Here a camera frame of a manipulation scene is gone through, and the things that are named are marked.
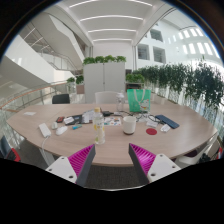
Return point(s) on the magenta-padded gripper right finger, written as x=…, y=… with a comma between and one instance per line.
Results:
x=161, y=166

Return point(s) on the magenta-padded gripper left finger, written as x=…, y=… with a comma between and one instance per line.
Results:
x=63, y=166

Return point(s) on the clear yellow-capped drink bottle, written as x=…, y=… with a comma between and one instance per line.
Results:
x=99, y=128

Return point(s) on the white computer mouse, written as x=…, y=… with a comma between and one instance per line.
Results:
x=61, y=130

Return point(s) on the flat round red coaster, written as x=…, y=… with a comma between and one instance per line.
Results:
x=151, y=131

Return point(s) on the white plastic chair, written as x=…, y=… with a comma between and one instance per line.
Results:
x=198, y=156

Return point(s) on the small white wrapped item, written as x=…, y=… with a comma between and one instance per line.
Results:
x=165, y=128

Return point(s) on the small white oval device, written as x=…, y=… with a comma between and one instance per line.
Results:
x=54, y=125

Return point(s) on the white card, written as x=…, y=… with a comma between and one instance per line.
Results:
x=68, y=120

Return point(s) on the red and black case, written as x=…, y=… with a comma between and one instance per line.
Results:
x=60, y=119

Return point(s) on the black notebook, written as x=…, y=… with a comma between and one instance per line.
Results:
x=77, y=119

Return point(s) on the white ceramic mug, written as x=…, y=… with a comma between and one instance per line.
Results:
x=129, y=126

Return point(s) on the red and black chair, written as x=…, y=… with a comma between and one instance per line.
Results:
x=10, y=153

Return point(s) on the stack of white papers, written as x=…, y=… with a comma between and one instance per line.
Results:
x=88, y=116

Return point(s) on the small white paper note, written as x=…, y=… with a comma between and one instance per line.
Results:
x=29, y=113

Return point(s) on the colourful sticker sheet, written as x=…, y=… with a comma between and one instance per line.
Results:
x=112, y=121

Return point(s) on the black pouch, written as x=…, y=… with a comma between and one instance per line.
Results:
x=107, y=113

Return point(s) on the green tote bag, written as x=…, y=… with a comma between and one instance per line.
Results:
x=138, y=100

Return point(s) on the potted green plants by railing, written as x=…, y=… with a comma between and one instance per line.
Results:
x=79, y=80

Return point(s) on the row of green hedge plants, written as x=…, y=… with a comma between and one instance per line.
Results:
x=196, y=83

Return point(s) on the low green planter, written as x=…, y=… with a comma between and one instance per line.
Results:
x=135, y=78

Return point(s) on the white cabinet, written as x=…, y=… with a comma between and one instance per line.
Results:
x=104, y=81

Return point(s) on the green plants atop cabinet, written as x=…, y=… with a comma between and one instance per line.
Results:
x=104, y=59

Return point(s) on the ceiling strip lights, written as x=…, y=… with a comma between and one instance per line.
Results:
x=111, y=17

